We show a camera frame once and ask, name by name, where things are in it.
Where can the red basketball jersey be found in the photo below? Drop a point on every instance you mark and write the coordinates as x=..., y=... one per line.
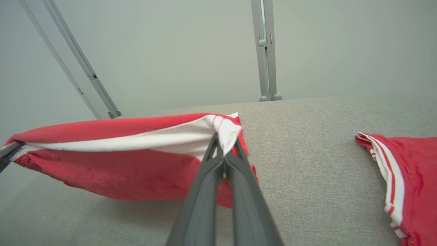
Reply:
x=416, y=177

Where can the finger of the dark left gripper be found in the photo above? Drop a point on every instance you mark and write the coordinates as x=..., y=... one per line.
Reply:
x=8, y=153

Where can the grey partition post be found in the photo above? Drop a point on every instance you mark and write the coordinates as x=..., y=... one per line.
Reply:
x=267, y=51
x=68, y=51

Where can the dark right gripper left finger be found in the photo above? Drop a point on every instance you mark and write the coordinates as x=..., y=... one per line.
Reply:
x=201, y=205

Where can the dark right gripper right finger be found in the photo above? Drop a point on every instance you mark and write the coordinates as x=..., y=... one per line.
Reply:
x=249, y=212

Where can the red shorts with white waistband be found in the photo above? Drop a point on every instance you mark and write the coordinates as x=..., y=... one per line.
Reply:
x=119, y=171

